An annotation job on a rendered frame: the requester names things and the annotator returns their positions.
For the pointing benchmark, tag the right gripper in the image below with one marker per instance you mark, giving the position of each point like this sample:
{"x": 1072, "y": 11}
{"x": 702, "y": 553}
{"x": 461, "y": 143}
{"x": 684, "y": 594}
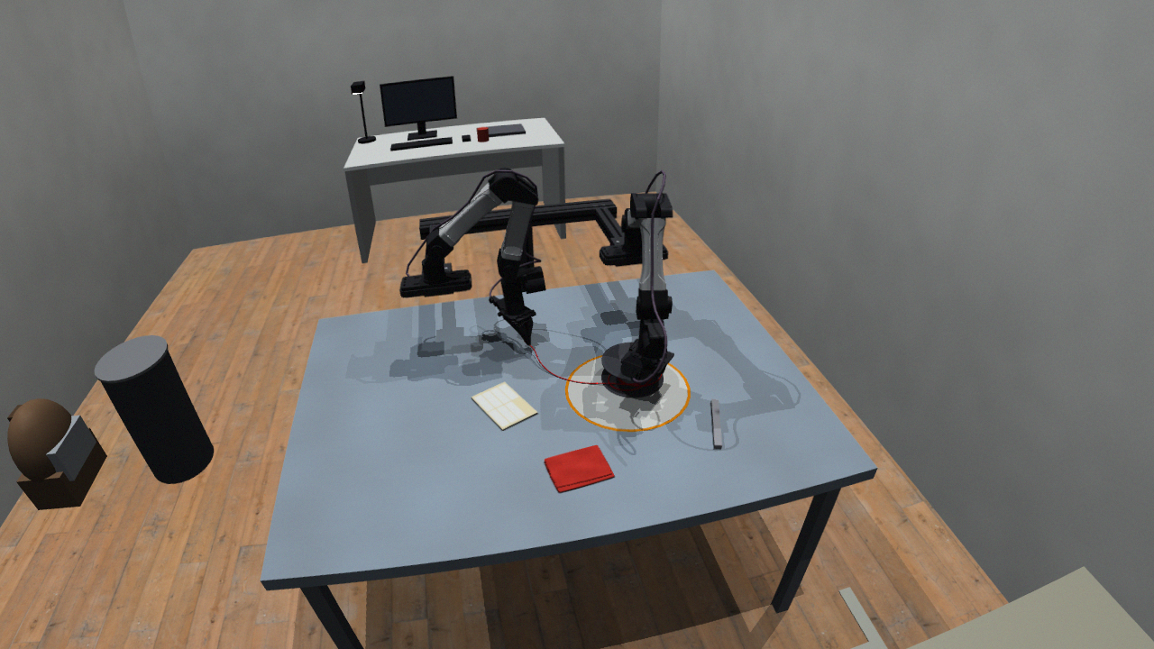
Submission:
{"x": 520, "y": 316}

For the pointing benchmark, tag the red cloth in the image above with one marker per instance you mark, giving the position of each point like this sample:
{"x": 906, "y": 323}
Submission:
{"x": 579, "y": 468}

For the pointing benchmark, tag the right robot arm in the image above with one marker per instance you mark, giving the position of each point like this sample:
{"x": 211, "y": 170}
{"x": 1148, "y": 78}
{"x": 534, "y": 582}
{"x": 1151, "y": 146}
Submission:
{"x": 441, "y": 240}

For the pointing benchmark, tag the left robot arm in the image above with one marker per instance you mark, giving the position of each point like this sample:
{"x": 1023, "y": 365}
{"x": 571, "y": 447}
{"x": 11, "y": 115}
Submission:
{"x": 650, "y": 247}

